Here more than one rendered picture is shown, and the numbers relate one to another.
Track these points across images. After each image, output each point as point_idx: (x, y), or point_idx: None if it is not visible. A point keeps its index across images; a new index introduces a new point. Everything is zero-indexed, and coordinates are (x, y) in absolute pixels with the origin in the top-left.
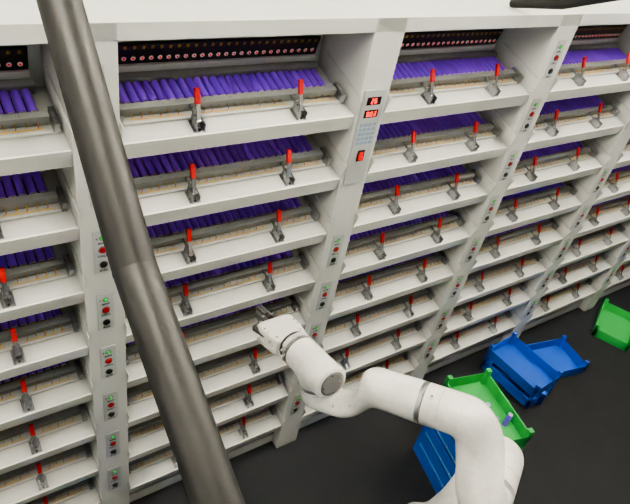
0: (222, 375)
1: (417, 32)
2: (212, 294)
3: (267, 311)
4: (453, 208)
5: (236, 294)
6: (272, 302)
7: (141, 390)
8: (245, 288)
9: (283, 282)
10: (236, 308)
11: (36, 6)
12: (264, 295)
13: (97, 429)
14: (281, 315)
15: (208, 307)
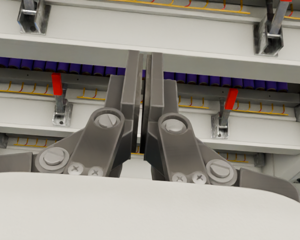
0: (145, 162)
1: None
2: (117, 9)
3: (156, 99)
4: None
5: (175, 31)
6: (263, 88)
7: (25, 136)
8: (204, 25)
9: None
10: (165, 65)
11: None
12: (243, 58)
13: None
14: (268, 117)
15: (90, 35)
